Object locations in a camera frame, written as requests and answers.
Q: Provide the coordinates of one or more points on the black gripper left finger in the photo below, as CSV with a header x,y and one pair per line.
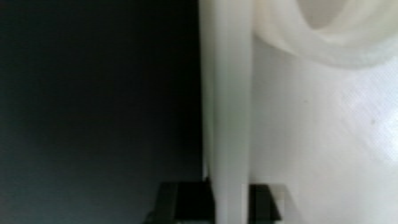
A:
x,y
183,204

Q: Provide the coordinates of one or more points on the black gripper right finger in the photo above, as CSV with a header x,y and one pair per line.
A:
x,y
267,200

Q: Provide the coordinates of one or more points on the white square table top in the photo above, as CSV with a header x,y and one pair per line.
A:
x,y
301,108

